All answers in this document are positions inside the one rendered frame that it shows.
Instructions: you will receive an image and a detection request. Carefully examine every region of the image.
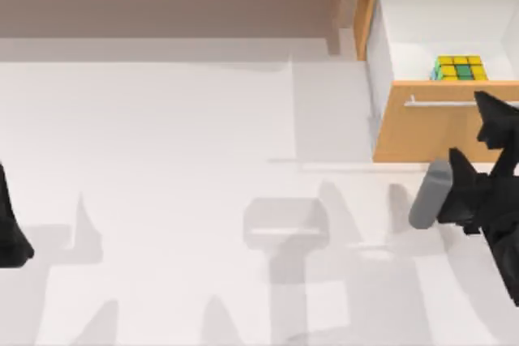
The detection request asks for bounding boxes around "pale grey rounded box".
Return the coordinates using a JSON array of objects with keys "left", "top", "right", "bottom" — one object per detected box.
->
[{"left": 408, "top": 159, "right": 455, "bottom": 229}]

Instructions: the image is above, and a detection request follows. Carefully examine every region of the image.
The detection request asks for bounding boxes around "white drawer inside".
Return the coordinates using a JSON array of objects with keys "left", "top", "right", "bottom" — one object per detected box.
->
[{"left": 366, "top": 0, "right": 519, "bottom": 160}]

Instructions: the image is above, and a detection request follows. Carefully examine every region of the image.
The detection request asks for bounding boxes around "pale wooden drawer front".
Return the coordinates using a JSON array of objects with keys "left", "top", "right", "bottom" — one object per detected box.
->
[{"left": 372, "top": 79, "right": 519, "bottom": 163}]

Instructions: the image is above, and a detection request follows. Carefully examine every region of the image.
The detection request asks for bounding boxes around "yellow and green puzzle cube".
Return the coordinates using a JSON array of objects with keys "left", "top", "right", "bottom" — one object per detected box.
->
[{"left": 429, "top": 54, "right": 489, "bottom": 82}]

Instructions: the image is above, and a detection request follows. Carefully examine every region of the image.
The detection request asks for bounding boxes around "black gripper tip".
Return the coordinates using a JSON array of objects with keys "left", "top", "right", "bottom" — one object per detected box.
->
[{"left": 0, "top": 163, "right": 36, "bottom": 270}]

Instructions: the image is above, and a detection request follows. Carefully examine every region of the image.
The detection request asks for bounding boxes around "wooden open shelf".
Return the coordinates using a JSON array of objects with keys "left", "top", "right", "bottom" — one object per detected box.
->
[{"left": 0, "top": 0, "right": 358, "bottom": 56}]

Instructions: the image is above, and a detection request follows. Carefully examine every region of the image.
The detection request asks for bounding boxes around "long metal drawer handle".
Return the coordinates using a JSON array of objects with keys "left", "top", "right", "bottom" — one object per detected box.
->
[{"left": 404, "top": 94, "right": 484, "bottom": 109}]

